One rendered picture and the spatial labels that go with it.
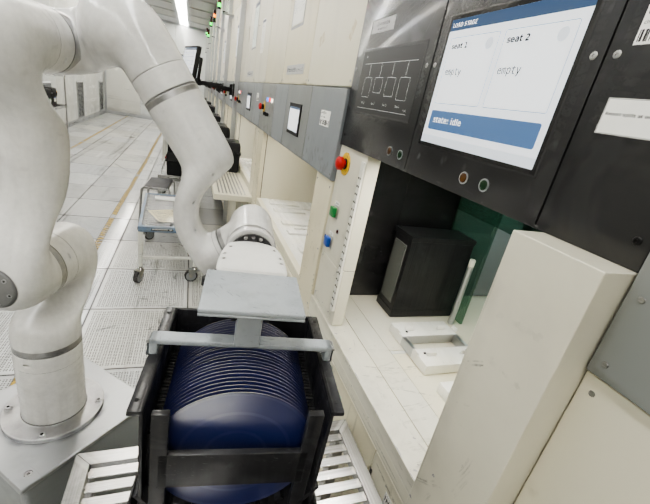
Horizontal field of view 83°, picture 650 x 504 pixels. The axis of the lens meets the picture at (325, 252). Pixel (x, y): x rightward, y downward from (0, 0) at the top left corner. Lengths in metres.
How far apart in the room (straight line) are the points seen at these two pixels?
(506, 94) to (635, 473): 0.49
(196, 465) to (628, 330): 0.49
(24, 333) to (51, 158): 0.34
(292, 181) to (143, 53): 1.99
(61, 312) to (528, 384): 0.83
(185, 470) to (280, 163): 2.19
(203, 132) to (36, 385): 0.62
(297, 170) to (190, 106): 1.95
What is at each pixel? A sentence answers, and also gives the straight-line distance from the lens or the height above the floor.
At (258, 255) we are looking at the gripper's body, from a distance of 0.56.
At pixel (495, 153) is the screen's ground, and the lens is 0.63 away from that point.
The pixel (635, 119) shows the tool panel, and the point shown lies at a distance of 0.52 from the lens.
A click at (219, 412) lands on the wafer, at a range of 0.48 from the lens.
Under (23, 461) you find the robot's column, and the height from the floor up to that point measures 0.76.
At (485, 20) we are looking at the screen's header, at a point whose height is 1.67.
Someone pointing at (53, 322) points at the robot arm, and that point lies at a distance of 0.91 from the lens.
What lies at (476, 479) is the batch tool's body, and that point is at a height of 1.07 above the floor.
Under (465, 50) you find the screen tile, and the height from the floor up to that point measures 1.63.
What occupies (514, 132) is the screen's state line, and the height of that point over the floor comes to 1.51.
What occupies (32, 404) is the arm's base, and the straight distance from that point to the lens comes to 1.01.
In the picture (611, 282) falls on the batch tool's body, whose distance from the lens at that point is 0.47.
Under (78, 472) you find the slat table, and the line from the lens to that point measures 0.96.
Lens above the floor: 1.50
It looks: 21 degrees down
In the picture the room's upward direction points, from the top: 11 degrees clockwise
